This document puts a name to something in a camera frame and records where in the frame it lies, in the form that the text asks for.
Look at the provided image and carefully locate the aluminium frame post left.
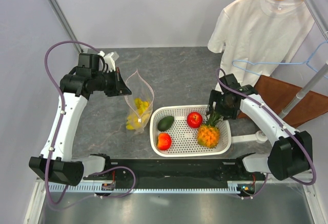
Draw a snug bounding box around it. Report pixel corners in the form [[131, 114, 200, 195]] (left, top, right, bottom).
[[48, 0, 77, 41]]

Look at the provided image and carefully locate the white perforated plastic basket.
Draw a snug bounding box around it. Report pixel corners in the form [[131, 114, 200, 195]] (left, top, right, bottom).
[[150, 105, 231, 157]]

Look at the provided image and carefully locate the red orange peach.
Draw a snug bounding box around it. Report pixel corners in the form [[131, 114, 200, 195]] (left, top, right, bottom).
[[157, 133, 172, 151]]

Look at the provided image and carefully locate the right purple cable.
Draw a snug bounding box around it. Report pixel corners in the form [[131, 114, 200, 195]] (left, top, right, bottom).
[[215, 67, 317, 199]]

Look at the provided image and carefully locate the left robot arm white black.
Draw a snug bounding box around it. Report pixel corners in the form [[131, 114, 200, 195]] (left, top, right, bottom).
[[29, 52, 132, 186]]

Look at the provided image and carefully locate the green avocado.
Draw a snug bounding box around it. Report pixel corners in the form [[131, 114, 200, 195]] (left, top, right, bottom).
[[157, 116, 175, 132]]

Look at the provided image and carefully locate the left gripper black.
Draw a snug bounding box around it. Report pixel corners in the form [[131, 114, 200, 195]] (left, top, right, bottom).
[[92, 67, 131, 97]]

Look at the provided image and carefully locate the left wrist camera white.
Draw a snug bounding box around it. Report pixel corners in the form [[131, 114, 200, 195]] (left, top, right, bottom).
[[98, 51, 119, 72]]

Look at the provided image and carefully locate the blue clothes hanger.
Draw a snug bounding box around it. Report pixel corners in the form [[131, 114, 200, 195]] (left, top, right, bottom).
[[232, 41, 327, 76]]

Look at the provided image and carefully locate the clear zip top bag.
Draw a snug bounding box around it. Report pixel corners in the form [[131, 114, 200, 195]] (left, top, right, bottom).
[[125, 70, 154, 134]]

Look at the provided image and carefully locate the brown cloth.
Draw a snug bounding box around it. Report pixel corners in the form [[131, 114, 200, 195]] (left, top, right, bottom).
[[237, 74, 328, 129]]

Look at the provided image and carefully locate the silver clothes rack pole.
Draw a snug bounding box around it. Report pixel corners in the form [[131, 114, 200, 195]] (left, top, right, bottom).
[[279, 62, 328, 119]]

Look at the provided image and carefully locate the yellow banana bunch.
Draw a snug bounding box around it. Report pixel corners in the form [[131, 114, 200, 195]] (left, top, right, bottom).
[[126, 98, 150, 130]]

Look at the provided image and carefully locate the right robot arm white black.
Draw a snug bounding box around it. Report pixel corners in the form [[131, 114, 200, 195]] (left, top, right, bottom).
[[208, 74, 316, 182]]

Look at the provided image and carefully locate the white t-shirt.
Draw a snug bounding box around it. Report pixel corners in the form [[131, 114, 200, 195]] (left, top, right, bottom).
[[208, 0, 314, 86]]

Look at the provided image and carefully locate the red apple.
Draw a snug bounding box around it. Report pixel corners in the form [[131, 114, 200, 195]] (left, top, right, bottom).
[[187, 112, 203, 129]]

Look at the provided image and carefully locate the purple cable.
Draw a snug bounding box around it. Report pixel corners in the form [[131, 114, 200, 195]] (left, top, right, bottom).
[[215, 67, 317, 199], [44, 40, 103, 206]]

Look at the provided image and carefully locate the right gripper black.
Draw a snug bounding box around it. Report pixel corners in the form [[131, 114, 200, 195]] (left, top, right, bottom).
[[206, 89, 238, 121]]

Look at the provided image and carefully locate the white cable duct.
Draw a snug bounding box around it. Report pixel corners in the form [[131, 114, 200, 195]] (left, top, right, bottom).
[[47, 180, 255, 194]]

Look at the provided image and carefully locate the orange toy pineapple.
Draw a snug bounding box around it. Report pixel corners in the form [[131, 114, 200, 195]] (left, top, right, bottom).
[[197, 111, 223, 149]]

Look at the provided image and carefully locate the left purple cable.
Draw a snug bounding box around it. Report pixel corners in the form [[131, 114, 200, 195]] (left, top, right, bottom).
[[44, 40, 103, 206]]

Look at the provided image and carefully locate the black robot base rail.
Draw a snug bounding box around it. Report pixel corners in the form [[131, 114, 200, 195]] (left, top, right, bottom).
[[81, 153, 267, 191]]

